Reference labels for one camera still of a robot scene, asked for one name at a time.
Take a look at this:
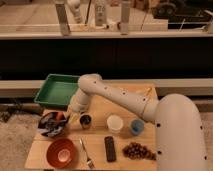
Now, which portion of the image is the black dish brush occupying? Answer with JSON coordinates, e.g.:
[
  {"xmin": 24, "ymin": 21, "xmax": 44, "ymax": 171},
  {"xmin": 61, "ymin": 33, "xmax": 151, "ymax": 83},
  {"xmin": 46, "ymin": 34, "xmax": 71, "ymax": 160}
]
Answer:
[{"xmin": 38, "ymin": 112, "xmax": 68, "ymax": 132}]

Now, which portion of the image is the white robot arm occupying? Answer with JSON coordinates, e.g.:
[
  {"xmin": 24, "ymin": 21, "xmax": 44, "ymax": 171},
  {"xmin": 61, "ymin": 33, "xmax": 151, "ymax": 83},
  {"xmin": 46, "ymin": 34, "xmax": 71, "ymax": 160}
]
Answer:
[{"xmin": 68, "ymin": 74, "xmax": 208, "ymax": 171}]

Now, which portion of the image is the purple patterned bowl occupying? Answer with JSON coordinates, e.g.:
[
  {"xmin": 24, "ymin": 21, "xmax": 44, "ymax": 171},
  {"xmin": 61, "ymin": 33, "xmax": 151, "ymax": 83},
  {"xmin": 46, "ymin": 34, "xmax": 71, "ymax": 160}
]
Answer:
[{"xmin": 37, "ymin": 111, "xmax": 69, "ymax": 137}]

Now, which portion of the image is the red bowl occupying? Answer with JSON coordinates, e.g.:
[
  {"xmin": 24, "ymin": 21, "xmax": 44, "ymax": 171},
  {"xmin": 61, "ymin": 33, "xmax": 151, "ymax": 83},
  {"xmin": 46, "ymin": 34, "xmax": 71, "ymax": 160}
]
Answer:
[{"xmin": 46, "ymin": 138, "xmax": 77, "ymax": 169}]

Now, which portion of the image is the white plastic cup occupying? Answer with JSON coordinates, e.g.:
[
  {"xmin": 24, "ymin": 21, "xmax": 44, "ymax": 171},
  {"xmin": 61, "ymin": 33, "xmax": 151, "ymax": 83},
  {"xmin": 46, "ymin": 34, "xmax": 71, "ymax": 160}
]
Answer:
[{"xmin": 107, "ymin": 115, "xmax": 123, "ymax": 133}]

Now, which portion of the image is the small metal cup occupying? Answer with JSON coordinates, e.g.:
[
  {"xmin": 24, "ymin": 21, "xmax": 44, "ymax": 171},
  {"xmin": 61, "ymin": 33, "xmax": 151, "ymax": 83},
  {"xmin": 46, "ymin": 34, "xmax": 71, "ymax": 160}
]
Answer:
[{"xmin": 80, "ymin": 115, "xmax": 92, "ymax": 129}]

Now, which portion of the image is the green plastic tray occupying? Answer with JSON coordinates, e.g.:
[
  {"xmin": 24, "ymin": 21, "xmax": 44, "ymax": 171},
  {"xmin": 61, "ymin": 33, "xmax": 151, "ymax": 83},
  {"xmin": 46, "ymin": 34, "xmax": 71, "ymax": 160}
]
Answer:
[{"xmin": 34, "ymin": 74, "xmax": 79, "ymax": 109}]

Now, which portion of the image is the blue plastic cup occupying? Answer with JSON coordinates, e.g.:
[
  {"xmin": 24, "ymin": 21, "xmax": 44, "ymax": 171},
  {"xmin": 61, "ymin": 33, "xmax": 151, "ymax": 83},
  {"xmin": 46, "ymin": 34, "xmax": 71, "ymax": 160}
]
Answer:
[{"xmin": 130, "ymin": 119, "xmax": 144, "ymax": 136}]

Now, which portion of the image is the wooden table board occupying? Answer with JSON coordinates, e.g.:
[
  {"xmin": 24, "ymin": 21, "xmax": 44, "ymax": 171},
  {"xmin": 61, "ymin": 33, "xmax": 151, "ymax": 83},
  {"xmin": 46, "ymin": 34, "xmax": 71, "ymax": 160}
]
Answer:
[{"xmin": 24, "ymin": 82, "xmax": 161, "ymax": 171}]

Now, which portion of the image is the bunch of dark grapes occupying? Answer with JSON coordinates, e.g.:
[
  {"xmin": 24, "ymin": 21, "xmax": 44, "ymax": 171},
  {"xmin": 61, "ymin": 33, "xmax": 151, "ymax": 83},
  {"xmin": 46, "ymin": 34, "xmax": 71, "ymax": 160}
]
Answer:
[{"xmin": 122, "ymin": 142, "xmax": 156, "ymax": 160}]

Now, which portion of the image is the black remote control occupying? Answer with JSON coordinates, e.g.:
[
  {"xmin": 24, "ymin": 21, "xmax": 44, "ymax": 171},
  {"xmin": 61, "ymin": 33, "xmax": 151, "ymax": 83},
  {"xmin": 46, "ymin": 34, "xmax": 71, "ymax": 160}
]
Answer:
[{"xmin": 104, "ymin": 136, "xmax": 116, "ymax": 162}]

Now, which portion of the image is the silver fork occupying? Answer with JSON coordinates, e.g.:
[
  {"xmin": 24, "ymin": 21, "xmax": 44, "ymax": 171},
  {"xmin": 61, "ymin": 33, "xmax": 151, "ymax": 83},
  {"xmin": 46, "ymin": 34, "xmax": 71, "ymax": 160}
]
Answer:
[{"xmin": 79, "ymin": 139, "xmax": 95, "ymax": 170}]

